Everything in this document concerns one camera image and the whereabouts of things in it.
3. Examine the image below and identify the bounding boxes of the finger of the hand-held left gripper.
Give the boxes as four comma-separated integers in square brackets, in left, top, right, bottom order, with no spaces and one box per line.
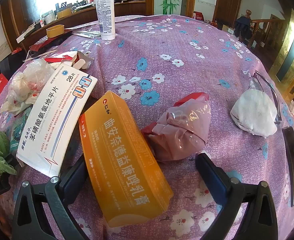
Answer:
[2,154,20,168]

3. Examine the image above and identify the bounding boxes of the wooden stair railing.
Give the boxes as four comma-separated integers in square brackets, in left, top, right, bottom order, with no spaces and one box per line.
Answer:
[246,9,287,55]

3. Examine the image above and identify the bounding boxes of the wooden cabinet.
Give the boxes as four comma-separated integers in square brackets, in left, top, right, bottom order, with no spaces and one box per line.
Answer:
[0,0,155,53]

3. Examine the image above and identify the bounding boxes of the pink plastic bag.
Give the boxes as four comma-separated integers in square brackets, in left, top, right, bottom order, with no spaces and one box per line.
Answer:
[140,92,212,163]

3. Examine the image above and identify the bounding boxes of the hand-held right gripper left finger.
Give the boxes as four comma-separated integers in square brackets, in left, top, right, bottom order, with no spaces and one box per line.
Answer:
[12,152,92,240]

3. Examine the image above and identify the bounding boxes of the purple floral tablecloth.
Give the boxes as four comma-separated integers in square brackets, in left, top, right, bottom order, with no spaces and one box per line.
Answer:
[0,14,294,240]

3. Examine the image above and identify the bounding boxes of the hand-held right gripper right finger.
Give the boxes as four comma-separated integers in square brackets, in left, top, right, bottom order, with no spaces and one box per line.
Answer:
[195,152,279,240]

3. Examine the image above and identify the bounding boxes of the white flat box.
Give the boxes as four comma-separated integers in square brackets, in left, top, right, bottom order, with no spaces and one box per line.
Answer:
[16,30,35,43]

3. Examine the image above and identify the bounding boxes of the clear plastic bag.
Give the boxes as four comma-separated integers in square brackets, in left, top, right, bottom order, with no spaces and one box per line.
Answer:
[1,58,56,113]

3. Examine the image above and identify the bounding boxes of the small yellow box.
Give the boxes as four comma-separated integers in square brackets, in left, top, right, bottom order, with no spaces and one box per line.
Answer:
[46,24,65,38]

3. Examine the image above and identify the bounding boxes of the orange medicine box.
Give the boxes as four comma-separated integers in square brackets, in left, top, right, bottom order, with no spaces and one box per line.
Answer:
[78,90,174,228]

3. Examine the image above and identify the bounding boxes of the white medicine box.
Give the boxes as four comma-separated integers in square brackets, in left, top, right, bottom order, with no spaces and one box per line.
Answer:
[16,63,98,177]

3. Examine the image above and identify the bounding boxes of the wooden door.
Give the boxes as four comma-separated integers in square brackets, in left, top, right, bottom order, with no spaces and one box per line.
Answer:
[213,0,243,24]

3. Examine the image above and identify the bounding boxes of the torn red white cigarette pack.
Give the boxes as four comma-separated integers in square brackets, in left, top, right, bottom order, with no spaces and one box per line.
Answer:
[44,51,95,70]

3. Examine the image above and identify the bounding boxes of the eyeglasses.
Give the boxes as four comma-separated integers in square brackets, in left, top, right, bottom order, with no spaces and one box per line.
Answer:
[248,70,282,125]

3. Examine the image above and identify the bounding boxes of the teal packet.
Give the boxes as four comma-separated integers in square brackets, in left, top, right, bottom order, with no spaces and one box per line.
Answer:
[9,106,34,155]

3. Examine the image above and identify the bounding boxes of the dark jacket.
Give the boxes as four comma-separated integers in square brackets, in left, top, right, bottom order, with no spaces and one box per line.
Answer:
[234,15,252,40]

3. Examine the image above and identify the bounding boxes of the dark red packet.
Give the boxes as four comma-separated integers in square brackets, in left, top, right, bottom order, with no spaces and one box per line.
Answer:
[29,31,72,52]

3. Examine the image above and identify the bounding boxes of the white lotion tube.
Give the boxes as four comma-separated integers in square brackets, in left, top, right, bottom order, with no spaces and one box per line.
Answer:
[93,0,116,40]

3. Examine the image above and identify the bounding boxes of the white crumpled cloth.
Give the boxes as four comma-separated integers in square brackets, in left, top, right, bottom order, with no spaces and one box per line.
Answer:
[230,88,278,137]

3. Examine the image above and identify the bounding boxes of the black sofa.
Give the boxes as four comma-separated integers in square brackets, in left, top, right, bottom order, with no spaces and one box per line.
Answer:
[0,50,25,75]

